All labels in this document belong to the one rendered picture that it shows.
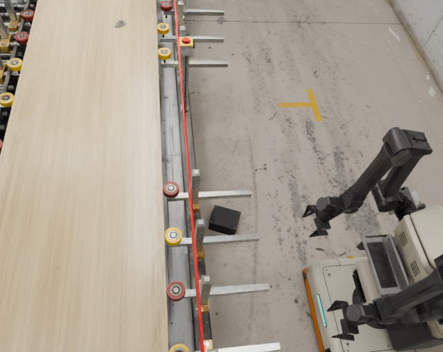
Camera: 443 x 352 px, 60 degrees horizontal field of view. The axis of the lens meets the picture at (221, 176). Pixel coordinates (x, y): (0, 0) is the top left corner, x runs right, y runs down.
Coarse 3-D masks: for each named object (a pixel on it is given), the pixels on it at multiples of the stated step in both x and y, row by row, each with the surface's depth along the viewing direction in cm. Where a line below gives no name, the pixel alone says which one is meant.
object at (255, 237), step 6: (246, 234) 185; (252, 234) 186; (258, 234) 186; (186, 240) 181; (204, 240) 181; (210, 240) 182; (216, 240) 182; (222, 240) 182; (228, 240) 183; (234, 240) 183; (240, 240) 184; (246, 240) 185; (252, 240) 186; (258, 240) 186; (174, 246) 180; (180, 246) 181
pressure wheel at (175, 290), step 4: (168, 284) 161; (172, 284) 161; (176, 284) 161; (180, 284) 161; (168, 288) 160; (172, 288) 160; (176, 288) 160; (180, 288) 161; (184, 288) 160; (168, 292) 159; (172, 292) 159; (176, 292) 159; (180, 292) 160; (184, 292) 160; (168, 296) 158; (172, 296) 158; (176, 296) 158; (180, 296) 159; (172, 300) 160; (176, 300) 159
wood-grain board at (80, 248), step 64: (64, 0) 259; (128, 0) 266; (64, 64) 226; (128, 64) 231; (64, 128) 201; (128, 128) 205; (0, 192) 177; (64, 192) 180; (128, 192) 184; (0, 256) 161; (64, 256) 164; (128, 256) 166; (0, 320) 148; (64, 320) 150; (128, 320) 152
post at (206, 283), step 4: (204, 276) 140; (208, 276) 140; (204, 280) 139; (208, 280) 139; (204, 284) 139; (208, 284) 139; (200, 288) 151; (204, 288) 143; (208, 288) 144; (200, 292) 152; (204, 292) 147; (208, 292) 148; (200, 296) 153; (204, 296) 152; (208, 296) 153; (204, 300) 158; (204, 304) 162
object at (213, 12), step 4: (164, 12) 270; (168, 12) 270; (172, 12) 271; (184, 12) 272; (188, 12) 272; (192, 12) 272; (196, 12) 273; (200, 12) 273; (204, 12) 274; (208, 12) 274; (212, 12) 274; (216, 12) 275; (220, 12) 275
